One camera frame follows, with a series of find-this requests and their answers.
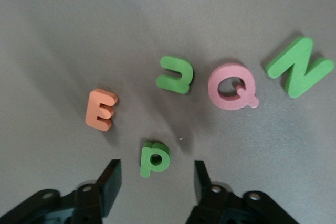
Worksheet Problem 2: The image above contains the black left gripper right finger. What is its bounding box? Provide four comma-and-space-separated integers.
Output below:
183, 159, 300, 224

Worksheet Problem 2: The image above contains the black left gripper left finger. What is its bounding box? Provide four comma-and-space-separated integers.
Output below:
0, 158, 123, 224

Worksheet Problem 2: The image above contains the green letter P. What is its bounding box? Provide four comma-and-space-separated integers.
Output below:
139, 141, 173, 179

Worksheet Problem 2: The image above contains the green letter u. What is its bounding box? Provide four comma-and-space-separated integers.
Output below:
155, 55, 195, 95

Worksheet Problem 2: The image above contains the green letter N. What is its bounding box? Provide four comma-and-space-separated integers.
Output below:
264, 36, 335, 99

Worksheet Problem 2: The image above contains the orange letter E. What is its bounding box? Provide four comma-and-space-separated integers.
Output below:
85, 88, 119, 132

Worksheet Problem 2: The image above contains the pink letter Q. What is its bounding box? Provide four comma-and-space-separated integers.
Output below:
207, 62, 260, 111

